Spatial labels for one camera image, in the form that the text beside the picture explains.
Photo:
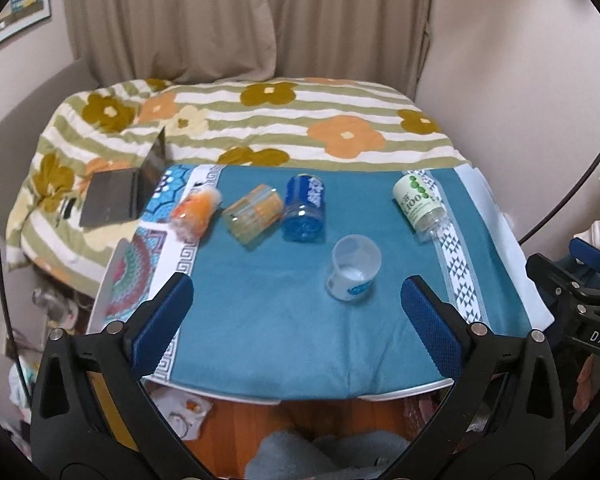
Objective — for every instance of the white plastic packaging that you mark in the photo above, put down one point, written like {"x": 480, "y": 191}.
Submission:
{"x": 182, "y": 410}

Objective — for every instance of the grey laptop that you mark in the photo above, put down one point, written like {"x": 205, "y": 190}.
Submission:
{"x": 110, "y": 197}

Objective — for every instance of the orange print plastic cup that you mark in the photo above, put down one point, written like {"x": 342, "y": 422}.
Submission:
{"x": 195, "y": 212}

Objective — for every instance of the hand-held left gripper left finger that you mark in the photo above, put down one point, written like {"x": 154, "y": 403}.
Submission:
{"x": 162, "y": 325}

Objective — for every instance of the person's right hand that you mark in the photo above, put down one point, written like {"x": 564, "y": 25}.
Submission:
{"x": 591, "y": 382}

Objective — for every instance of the grey pants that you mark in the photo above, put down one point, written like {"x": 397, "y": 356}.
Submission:
{"x": 290, "y": 452}

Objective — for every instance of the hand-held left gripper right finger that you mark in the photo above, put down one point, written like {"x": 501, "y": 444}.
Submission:
{"x": 430, "y": 330}

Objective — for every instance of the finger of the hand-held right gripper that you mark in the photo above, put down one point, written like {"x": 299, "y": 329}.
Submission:
{"x": 552, "y": 276}
{"x": 587, "y": 256}

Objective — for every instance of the wall poster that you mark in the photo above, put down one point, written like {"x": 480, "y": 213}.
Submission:
{"x": 25, "y": 5}

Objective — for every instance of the blue patterned table cloth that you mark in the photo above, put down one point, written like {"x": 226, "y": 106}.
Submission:
{"x": 532, "y": 290}

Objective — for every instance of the teal patterned cloth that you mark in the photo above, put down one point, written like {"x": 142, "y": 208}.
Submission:
{"x": 270, "y": 320}

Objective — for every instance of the green-white bottle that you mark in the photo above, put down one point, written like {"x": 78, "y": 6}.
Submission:
{"x": 420, "y": 202}

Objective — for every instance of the beige curtain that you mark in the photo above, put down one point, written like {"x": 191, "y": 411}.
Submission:
{"x": 180, "y": 20}

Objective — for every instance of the floral striped blanket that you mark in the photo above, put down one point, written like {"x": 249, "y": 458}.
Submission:
{"x": 330, "y": 110}

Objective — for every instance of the clear cup with blue label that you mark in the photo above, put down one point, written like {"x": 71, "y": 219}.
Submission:
{"x": 352, "y": 272}

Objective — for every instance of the yellow striped plastic cup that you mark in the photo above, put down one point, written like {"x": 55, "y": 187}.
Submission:
{"x": 254, "y": 214}

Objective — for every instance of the blue print plastic cup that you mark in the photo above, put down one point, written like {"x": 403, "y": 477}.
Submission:
{"x": 305, "y": 207}

